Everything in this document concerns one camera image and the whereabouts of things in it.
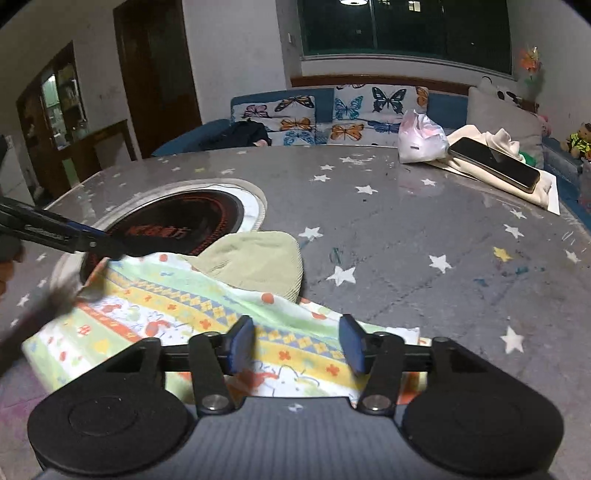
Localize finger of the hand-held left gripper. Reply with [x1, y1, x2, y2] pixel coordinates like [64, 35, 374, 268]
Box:
[0, 195, 126, 259]
[0, 276, 86, 370]

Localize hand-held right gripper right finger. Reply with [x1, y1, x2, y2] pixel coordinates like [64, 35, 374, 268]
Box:
[338, 314, 490, 416]

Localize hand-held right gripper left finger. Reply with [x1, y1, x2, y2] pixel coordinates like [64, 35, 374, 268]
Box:
[104, 315, 256, 416]

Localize cartoon print children's pants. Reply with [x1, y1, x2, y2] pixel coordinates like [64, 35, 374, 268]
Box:
[21, 231, 432, 409]

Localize wooden side table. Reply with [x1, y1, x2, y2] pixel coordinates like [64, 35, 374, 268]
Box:
[60, 119, 139, 195]

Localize black round induction cooktop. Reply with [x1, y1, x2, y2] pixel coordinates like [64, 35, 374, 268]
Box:
[79, 193, 243, 284]

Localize grey star print tablecloth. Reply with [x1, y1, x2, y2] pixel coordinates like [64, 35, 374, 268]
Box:
[0, 145, 591, 480]

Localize glass door cabinet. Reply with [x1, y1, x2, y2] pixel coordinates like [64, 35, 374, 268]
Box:
[16, 41, 88, 199]

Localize dark wooden door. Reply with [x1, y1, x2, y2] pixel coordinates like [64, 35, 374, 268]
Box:
[113, 0, 204, 160]

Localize dark clothing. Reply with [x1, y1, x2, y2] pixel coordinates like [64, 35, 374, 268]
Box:
[217, 121, 273, 148]

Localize pink white plastic bag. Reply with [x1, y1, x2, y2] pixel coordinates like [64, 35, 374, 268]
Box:
[397, 109, 450, 164]

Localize black smartphone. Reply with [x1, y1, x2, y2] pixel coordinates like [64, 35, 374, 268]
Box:
[447, 137, 541, 193]

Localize butterfly print cushion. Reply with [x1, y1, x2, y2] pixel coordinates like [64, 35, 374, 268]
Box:
[231, 95, 317, 147]
[332, 84, 430, 147]

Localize blue sofa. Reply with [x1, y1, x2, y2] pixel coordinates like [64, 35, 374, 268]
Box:
[151, 76, 591, 217]

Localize cream cloth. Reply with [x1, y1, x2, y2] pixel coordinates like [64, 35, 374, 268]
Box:
[425, 124, 561, 214]

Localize clear plastic box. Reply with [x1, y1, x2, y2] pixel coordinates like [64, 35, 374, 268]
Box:
[577, 159, 591, 208]

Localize panda plush toy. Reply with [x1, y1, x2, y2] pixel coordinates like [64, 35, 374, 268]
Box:
[475, 76, 539, 114]

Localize teddy bear with yellow vest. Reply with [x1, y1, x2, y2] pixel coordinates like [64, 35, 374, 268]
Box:
[560, 122, 591, 160]

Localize window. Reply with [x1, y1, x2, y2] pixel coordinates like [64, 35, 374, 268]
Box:
[298, 0, 515, 81]

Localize colourful pinwheel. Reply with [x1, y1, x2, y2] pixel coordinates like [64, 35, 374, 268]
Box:
[519, 45, 543, 100]

